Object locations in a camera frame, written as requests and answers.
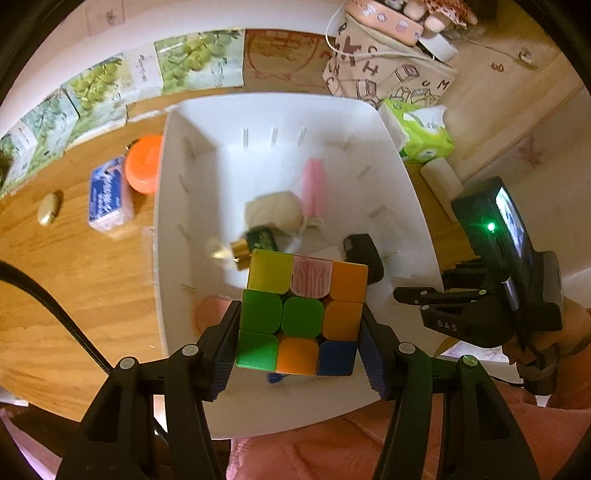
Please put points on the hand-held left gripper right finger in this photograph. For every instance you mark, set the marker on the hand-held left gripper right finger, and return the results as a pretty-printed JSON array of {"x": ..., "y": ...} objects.
[{"x": 374, "y": 360}]

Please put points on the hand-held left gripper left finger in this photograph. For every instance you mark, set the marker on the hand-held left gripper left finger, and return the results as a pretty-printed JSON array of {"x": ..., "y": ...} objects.
[{"x": 226, "y": 350}]

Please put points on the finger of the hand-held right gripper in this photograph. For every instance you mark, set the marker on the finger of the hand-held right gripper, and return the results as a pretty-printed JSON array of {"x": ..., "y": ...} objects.
[
  {"x": 461, "y": 323},
  {"x": 466, "y": 274}
]

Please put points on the pink oval gadget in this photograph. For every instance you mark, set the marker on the pink oval gadget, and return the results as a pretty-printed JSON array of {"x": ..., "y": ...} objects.
[{"x": 210, "y": 314}]

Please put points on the multicolour puzzle cube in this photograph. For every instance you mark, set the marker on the multicolour puzzle cube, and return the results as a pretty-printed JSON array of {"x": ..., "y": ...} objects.
[{"x": 300, "y": 318}]

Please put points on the black charger plug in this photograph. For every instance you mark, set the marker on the black charger plug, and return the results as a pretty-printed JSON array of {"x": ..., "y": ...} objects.
[{"x": 362, "y": 251}]

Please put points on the green bottle gold cap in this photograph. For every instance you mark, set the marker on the green bottle gold cap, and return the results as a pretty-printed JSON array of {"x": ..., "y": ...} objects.
[{"x": 261, "y": 240}]

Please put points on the beige wedge sponge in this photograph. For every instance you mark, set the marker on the beige wedge sponge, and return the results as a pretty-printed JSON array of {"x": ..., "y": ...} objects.
[{"x": 272, "y": 210}]

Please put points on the pink hair roller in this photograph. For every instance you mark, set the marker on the pink hair roller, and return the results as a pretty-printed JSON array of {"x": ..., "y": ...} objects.
[{"x": 314, "y": 184}]

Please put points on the clear floss box blue label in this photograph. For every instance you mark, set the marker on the clear floss box blue label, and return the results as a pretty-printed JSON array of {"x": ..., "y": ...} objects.
[{"x": 108, "y": 194}]

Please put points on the white plastic bin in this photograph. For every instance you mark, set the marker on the white plastic bin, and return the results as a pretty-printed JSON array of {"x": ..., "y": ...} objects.
[{"x": 258, "y": 152}]

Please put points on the orange round case with clip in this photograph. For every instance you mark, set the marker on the orange round case with clip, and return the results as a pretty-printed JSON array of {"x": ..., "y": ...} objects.
[{"x": 143, "y": 166}]

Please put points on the gold round compact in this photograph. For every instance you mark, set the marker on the gold round compact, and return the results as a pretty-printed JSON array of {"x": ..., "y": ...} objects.
[{"x": 50, "y": 210}]

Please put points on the person's right hand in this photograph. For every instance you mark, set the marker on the person's right hand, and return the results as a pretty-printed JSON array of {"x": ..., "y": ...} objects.
[{"x": 577, "y": 332}]

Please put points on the white glasses case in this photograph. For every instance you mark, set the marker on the white glasses case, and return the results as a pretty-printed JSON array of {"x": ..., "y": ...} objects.
[{"x": 441, "y": 177}]

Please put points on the pink quilted clothing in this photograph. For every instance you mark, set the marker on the pink quilted clothing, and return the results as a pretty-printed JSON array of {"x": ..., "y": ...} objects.
[{"x": 323, "y": 457}]

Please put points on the green tissue pack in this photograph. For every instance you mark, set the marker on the green tissue pack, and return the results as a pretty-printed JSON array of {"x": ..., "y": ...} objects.
[{"x": 425, "y": 138}]

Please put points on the beige letter print bag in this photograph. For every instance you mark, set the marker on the beige letter print bag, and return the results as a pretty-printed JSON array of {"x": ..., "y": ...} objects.
[{"x": 369, "y": 78}]

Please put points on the white charger block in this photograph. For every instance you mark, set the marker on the white charger block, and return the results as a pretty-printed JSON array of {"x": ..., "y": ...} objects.
[{"x": 441, "y": 46}]

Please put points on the brown haired rag doll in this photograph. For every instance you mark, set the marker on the brown haired rag doll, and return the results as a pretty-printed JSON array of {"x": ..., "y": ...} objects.
[{"x": 438, "y": 14}]

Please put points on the pink spotted box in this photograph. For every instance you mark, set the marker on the pink spotted box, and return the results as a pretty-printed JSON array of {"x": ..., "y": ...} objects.
[{"x": 383, "y": 21}]

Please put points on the grape print box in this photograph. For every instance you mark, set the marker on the grape print box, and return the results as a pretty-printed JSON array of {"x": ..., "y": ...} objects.
[
  {"x": 198, "y": 60},
  {"x": 48, "y": 120},
  {"x": 16, "y": 159},
  {"x": 97, "y": 85}
]

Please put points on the brown cardboard with drawing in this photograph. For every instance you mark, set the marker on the brown cardboard with drawing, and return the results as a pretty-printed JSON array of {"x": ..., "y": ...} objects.
[{"x": 277, "y": 55}]

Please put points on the small metal wall hook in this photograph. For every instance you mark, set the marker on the small metal wall hook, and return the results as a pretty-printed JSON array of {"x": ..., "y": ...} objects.
[{"x": 526, "y": 56}]

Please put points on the square pale wall sticker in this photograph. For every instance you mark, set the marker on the square pale wall sticker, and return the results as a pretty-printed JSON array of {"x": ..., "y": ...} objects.
[{"x": 104, "y": 14}]

